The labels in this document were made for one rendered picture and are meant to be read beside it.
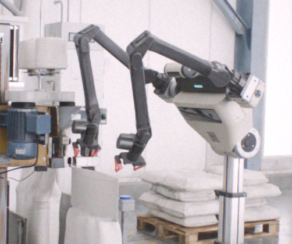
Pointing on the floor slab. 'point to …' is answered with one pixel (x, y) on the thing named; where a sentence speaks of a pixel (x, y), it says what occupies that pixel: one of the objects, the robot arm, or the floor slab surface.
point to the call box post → (124, 226)
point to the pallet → (161, 228)
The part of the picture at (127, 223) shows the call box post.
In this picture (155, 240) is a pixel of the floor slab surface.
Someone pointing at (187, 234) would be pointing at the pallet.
